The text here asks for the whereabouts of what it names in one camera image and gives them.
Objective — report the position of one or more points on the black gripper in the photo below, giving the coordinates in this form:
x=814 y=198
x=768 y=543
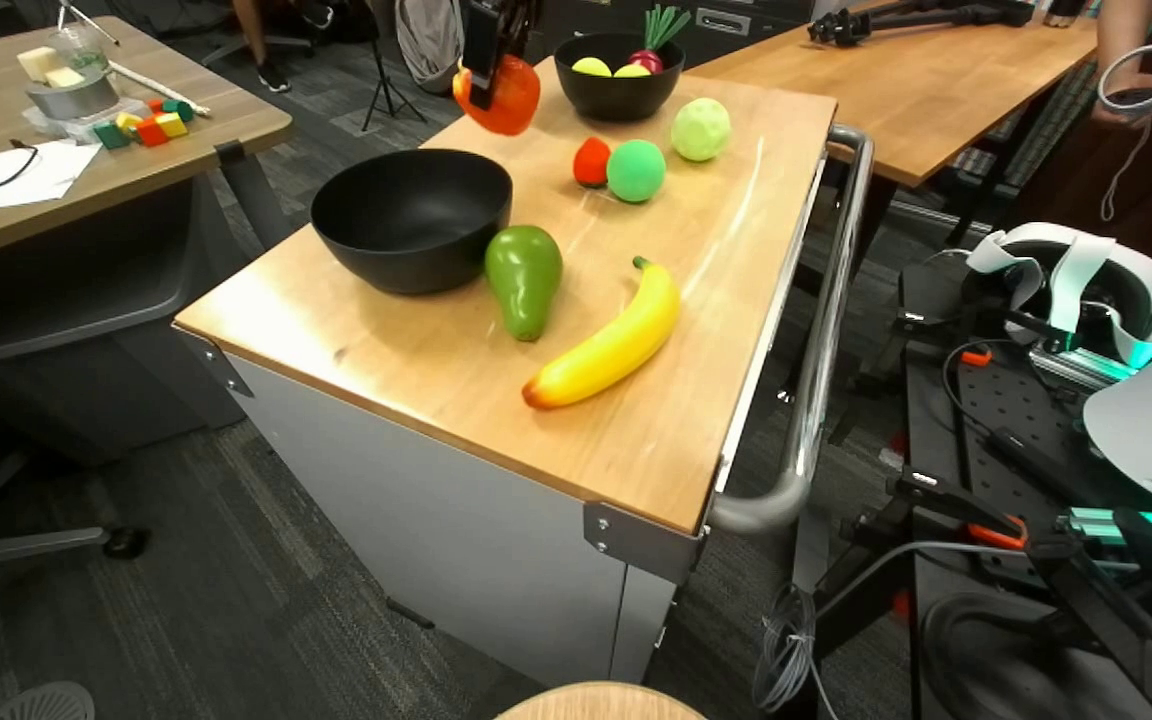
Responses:
x=513 y=8

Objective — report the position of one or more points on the red toy bell pepper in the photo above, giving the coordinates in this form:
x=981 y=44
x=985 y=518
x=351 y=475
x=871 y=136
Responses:
x=519 y=100

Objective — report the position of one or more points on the black bowl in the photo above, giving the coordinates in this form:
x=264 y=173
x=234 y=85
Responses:
x=619 y=98
x=377 y=247

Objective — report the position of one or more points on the red toy strawberry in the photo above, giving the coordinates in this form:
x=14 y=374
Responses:
x=588 y=162

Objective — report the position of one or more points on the small red toy fruit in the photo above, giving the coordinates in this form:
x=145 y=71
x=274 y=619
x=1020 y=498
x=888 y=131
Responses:
x=649 y=59

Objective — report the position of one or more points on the light green foam ball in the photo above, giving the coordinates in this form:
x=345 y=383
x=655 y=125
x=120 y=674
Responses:
x=638 y=173

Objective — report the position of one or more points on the light green toy cabbage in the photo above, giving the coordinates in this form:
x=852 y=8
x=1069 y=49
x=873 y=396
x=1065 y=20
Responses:
x=703 y=131

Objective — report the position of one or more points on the green toy avocado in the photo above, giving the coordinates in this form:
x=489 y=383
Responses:
x=520 y=280

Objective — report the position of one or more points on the yellow toy banana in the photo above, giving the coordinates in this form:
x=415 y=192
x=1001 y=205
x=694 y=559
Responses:
x=601 y=352

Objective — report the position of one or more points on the person forearm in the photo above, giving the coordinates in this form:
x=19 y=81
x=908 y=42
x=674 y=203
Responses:
x=1127 y=29

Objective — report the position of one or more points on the person hand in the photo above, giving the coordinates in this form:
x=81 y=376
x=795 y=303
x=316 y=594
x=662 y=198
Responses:
x=1132 y=88

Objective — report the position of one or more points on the grey hanging jacket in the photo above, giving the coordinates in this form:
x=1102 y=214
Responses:
x=432 y=42

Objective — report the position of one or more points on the black swivel chair base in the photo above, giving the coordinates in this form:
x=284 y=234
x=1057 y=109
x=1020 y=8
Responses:
x=292 y=44

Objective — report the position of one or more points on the person bare leg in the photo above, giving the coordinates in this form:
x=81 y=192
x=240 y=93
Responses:
x=251 y=29

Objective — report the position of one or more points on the thin white stick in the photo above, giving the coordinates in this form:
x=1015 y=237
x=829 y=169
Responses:
x=182 y=106

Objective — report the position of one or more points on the coloured toy blocks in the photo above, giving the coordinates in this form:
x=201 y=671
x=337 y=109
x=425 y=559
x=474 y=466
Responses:
x=150 y=125

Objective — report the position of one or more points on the wooden work table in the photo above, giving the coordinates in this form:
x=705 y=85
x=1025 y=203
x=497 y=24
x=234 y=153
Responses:
x=920 y=93

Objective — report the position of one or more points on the clear plastic cup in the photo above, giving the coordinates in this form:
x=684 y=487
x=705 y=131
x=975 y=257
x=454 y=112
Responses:
x=71 y=81

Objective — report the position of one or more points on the silver tool cart cabinet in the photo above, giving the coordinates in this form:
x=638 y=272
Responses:
x=471 y=532

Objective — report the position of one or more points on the white paper sheets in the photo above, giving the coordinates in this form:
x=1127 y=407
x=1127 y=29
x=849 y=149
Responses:
x=3 y=183

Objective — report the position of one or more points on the black mesh office chair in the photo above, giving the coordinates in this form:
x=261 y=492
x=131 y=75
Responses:
x=71 y=334

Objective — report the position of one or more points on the white VR headset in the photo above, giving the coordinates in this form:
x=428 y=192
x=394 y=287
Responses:
x=1069 y=272

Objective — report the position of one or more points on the round wooden stool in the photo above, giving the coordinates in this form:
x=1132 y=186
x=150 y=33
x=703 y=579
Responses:
x=601 y=704

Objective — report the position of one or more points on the black perforated breadboard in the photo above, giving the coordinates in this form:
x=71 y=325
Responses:
x=1040 y=440

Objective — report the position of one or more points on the grey rounded floor object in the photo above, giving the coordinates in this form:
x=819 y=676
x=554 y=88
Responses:
x=41 y=701

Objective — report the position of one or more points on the black stand legs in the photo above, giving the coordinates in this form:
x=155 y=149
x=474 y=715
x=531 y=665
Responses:
x=1111 y=613

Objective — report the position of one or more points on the black camera tripod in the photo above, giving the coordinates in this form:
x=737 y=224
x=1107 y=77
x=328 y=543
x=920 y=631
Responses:
x=380 y=54

